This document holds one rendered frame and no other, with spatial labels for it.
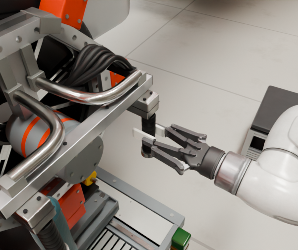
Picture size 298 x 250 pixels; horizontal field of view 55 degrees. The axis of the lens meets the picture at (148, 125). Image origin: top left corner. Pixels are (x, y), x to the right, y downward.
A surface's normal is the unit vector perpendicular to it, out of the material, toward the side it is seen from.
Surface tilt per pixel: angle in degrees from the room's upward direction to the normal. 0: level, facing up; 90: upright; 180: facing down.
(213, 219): 0
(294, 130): 28
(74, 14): 90
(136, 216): 0
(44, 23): 90
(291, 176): 7
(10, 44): 90
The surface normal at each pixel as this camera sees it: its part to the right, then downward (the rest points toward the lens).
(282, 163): -0.13, -0.63
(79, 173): 0.83, 0.39
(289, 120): -0.50, -0.71
